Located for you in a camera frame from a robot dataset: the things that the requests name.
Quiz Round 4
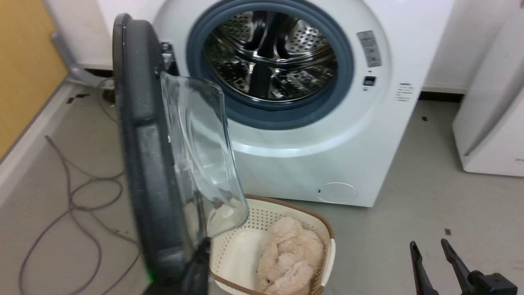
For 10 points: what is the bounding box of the stainless steel washer drum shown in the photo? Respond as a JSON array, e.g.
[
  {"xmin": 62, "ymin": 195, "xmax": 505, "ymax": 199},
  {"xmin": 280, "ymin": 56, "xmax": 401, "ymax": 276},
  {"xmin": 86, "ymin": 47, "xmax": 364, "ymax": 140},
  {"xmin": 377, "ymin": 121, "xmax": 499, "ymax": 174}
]
[{"xmin": 203, "ymin": 10, "xmax": 339, "ymax": 103}]

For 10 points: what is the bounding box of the beige fluffy plush toy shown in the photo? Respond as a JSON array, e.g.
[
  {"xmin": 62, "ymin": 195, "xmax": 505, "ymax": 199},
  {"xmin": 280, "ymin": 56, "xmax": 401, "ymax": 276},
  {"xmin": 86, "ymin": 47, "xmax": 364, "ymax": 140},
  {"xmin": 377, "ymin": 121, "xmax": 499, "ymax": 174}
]
[{"xmin": 257, "ymin": 216, "xmax": 326, "ymax": 295}]

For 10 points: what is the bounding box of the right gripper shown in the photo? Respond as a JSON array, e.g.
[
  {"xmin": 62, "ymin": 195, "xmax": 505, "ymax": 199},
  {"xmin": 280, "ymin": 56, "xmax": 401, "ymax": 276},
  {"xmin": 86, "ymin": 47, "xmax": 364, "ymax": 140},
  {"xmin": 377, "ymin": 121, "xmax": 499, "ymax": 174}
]
[{"xmin": 410, "ymin": 238, "xmax": 519, "ymax": 295}]

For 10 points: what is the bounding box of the grey label sticker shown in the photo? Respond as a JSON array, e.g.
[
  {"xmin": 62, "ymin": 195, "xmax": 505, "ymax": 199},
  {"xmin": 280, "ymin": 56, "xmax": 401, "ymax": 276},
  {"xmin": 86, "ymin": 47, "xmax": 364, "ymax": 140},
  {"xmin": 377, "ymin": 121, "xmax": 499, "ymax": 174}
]
[{"xmin": 356, "ymin": 30, "xmax": 382, "ymax": 68}]

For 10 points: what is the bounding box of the cream perforated laundry basket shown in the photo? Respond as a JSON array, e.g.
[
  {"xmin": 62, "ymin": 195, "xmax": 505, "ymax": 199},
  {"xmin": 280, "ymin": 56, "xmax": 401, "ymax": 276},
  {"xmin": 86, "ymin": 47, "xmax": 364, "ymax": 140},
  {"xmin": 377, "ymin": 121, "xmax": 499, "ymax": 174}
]
[{"xmin": 208, "ymin": 195, "xmax": 337, "ymax": 295}]

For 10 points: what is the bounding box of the grey cable on floor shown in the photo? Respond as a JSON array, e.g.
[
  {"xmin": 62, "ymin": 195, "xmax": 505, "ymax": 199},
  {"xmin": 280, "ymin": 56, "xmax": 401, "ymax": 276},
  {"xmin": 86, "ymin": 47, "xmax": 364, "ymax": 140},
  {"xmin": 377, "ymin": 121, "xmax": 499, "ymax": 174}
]
[{"xmin": 18, "ymin": 135, "xmax": 142, "ymax": 295}]

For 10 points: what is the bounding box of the dark grey glass washer door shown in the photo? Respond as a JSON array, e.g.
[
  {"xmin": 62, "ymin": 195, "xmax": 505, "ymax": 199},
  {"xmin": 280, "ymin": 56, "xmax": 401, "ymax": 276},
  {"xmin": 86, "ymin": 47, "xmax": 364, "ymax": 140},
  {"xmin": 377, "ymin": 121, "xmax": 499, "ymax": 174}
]
[{"xmin": 112, "ymin": 13, "xmax": 251, "ymax": 288}]

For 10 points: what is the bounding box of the white appliance cabinet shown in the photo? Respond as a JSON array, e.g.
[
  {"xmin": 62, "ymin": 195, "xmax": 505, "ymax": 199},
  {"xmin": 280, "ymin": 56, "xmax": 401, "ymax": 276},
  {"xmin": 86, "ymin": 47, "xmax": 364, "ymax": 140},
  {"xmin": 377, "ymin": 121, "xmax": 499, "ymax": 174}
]
[{"xmin": 452, "ymin": 0, "xmax": 524, "ymax": 178}]

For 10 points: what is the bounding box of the white front-load washing machine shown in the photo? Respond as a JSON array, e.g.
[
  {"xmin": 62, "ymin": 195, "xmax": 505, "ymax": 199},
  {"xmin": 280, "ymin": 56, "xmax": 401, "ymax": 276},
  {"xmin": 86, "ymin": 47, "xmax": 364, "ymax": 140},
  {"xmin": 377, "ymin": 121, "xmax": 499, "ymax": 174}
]
[{"xmin": 98, "ymin": 0, "xmax": 455, "ymax": 208}]

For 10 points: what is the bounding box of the grey rubber door gasket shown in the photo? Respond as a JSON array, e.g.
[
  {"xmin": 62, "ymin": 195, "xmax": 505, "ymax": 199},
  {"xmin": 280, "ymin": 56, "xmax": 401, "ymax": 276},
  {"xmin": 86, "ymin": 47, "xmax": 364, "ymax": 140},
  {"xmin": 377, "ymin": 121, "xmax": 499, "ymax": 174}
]
[{"xmin": 186, "ymin": 0, "xmax": 355, "ymax": 131}]

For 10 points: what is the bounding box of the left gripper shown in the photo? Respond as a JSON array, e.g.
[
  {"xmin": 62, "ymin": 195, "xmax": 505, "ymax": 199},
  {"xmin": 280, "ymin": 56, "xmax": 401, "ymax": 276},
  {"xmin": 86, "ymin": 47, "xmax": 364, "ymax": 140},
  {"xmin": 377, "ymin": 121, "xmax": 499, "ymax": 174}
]
[{"xmin": 142, "ymin": 191, "xmax": 212, "ymax": 295}]

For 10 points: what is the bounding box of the grey drain hose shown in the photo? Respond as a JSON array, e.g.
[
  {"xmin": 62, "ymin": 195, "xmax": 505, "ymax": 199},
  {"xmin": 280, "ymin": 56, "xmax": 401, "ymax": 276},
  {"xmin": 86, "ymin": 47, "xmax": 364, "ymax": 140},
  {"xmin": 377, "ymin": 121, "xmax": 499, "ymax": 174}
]
[{"xmin": 51, "ymin": 32, "xmax": 116, "ymax": 89}]

